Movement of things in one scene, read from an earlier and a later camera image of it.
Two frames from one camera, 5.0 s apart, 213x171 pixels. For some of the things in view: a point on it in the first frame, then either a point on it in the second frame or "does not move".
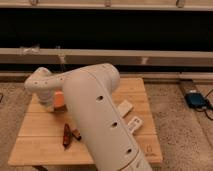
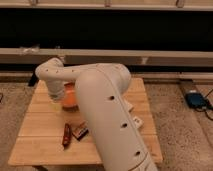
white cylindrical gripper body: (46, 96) to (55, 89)
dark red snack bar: (67, 136) does not move
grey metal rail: (104, 56) does not move
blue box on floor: (195, 99) does not move
